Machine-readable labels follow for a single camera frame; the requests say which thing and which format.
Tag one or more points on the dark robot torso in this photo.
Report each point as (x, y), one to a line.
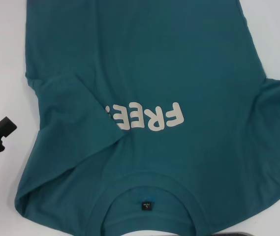
(230, 234)

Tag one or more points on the teal T-shirt with FREE print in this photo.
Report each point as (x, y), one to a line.
(142, 61)

